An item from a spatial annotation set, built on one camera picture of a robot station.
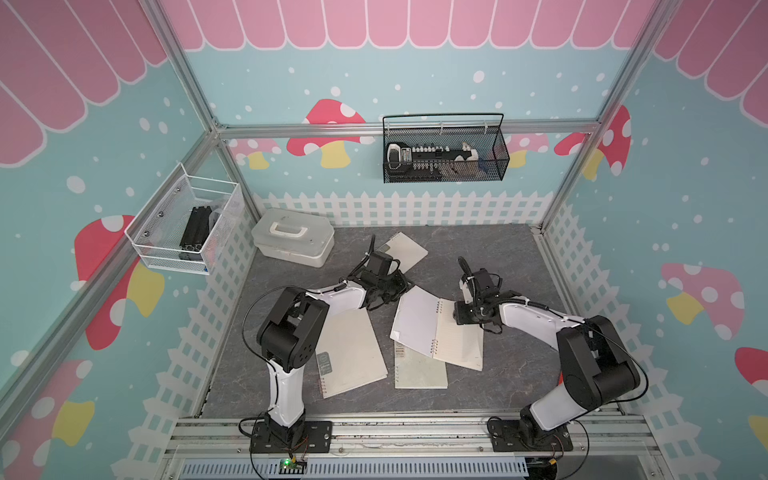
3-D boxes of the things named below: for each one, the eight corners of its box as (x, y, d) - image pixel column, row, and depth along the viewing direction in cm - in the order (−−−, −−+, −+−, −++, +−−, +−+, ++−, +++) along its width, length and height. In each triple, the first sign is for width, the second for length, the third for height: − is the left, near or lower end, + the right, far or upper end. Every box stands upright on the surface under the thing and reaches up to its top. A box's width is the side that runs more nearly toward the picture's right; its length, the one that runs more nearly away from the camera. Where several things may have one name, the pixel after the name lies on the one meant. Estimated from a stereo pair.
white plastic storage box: (257, 269, 110) (244, 247, 100) (274, 222, 126) (264, 199, 116) (330, 269, 110) (323, 247, 100) (337, 222, 126) (333, 199, 116)
